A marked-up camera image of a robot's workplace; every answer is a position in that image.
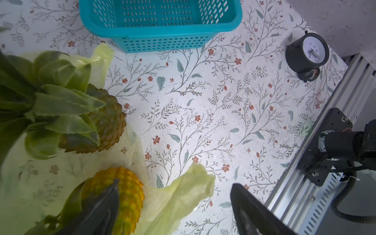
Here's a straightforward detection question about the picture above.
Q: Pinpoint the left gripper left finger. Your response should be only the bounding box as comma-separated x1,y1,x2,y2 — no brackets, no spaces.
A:
56,179,120,235

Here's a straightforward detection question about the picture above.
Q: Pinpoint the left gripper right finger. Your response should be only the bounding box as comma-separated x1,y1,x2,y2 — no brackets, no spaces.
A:
230,183,296,235

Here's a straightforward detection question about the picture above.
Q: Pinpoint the pineapple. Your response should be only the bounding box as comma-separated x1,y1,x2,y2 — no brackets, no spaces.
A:
1,44,126,161
26,166,145,235

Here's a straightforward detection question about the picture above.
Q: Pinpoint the green avocado plastic bag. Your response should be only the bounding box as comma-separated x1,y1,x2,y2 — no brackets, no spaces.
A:
1,44,215,235

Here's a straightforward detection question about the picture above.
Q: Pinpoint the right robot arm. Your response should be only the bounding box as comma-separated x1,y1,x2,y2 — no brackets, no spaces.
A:
318,120,376,170

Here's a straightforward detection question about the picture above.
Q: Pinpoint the small black alarm clock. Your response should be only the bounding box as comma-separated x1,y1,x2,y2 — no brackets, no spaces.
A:
286,31,330,83

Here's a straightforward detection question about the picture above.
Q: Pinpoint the teal plastic basket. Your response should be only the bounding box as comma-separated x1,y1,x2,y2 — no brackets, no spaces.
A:
79,0,242,53

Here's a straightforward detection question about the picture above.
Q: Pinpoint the aluminium front rail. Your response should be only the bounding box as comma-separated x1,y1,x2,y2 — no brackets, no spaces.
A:
266,54,376,235

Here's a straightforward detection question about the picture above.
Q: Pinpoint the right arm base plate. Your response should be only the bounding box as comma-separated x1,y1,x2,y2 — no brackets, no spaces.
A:
298,108,353,187

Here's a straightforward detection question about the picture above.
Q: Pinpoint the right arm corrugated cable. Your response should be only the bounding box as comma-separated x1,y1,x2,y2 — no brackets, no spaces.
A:
330,164,376,224

